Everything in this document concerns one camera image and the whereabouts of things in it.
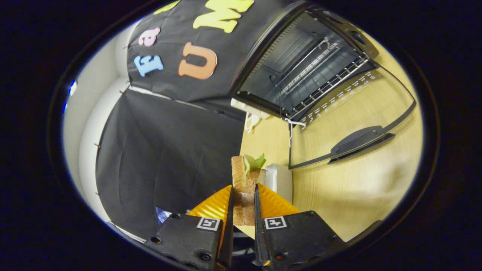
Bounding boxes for black toaster oven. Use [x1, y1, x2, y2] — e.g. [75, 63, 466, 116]
[230, 0, 417, 170]

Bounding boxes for white string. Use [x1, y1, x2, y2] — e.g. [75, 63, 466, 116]
[284, 118, 306, 148]

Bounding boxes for metal wire oven rack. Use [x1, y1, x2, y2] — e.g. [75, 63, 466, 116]
[281, 41, 371, 119]

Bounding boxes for white pop-up toaster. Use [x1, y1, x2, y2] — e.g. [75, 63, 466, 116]
[230, 98, 272, 120]

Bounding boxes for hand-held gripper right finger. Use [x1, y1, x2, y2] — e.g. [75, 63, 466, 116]
[253, 183, 346, 268]

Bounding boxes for toast sandwich with lettuce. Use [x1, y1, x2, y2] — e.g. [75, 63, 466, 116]
[231, 153, 267, 226]

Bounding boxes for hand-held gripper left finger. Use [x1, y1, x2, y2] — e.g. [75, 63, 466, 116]
[144, 184, 235, 271]

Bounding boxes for white plastic container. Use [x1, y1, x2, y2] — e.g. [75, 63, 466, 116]
[265, 164, 293, 204]

